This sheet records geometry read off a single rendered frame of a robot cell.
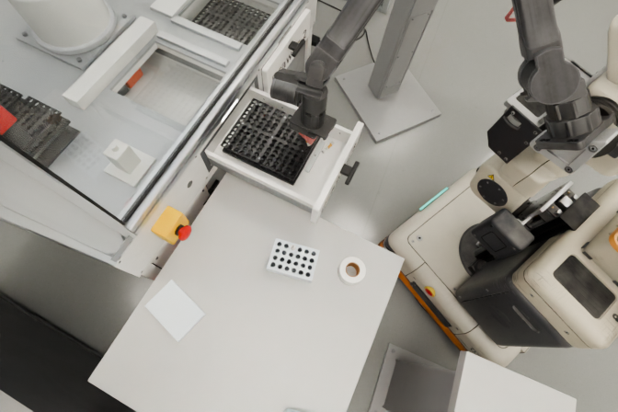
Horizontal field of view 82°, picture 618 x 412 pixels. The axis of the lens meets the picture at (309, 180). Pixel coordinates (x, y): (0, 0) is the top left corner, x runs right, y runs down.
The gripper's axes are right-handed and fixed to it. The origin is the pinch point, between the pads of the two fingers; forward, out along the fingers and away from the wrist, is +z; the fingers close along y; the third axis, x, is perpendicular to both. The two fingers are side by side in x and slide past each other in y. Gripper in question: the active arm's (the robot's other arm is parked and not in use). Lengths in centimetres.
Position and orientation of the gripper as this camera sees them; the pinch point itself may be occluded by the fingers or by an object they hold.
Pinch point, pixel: (311, 141)
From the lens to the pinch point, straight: 96.5
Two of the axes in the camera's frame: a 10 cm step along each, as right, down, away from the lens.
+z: -0.3, 4.7, 8.8
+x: 4.8, -7.6, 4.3
